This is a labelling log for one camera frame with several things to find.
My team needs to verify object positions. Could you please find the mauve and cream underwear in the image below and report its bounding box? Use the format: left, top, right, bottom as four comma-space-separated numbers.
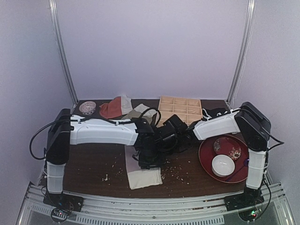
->
124, 145, 163, 190

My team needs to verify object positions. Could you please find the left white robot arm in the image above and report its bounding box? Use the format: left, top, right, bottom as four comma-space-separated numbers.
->
45, 109, 165, 198

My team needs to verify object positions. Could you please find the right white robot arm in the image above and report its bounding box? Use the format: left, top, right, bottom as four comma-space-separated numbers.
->
154, 102, 271, 210

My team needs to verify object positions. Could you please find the olive green underwear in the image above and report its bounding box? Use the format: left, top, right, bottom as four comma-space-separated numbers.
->
122, 104, 157, 124

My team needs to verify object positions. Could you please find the orange underwear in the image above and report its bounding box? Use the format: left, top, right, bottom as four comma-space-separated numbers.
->
99, 96, 133, 119

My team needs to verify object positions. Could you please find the wooden compartment tray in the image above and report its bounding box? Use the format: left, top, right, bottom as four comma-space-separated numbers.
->
158, 96, 203, 127

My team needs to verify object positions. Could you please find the black and white garment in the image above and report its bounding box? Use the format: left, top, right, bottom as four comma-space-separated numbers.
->
202, 108, 231, 121

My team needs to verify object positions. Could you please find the red floral dish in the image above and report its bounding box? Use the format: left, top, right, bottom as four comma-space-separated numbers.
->
213, 137, 241, 161

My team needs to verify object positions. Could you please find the round red tray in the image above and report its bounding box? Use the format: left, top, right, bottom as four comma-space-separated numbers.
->
198, 135, 249, 183

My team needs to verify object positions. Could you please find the white bowl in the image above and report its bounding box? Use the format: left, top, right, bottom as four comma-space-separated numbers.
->
211, 155, 235, 177

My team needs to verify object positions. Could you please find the purple spoon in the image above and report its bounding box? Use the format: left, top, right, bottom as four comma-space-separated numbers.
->
225, 158, 249, 182

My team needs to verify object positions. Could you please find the small patterned bowl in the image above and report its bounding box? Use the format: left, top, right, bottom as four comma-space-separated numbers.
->
79, 101, 97, 116

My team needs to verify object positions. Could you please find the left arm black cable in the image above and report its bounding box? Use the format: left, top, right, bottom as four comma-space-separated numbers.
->
29, 107, 162, 161

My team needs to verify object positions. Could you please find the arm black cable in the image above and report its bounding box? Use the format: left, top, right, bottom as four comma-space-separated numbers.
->
29, 107, 162, 161
264, 133, 285, 202

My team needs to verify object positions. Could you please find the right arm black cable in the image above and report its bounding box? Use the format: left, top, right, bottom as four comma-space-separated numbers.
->
264, 133, 285, 202

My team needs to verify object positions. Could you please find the right aluminium frame post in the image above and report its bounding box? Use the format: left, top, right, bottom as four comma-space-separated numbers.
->
226, 0, 256, 108

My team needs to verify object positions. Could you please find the aluminium frame post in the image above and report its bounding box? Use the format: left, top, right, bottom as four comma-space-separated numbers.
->
48, 0, 79, 108
226, 0, 256, 108

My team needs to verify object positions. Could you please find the front aluminium rail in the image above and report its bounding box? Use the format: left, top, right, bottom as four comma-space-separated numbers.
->
17, 183, 294, 225

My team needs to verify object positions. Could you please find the left aluminium frame post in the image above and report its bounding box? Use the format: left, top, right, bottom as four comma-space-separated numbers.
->
48, 0, 79, 108

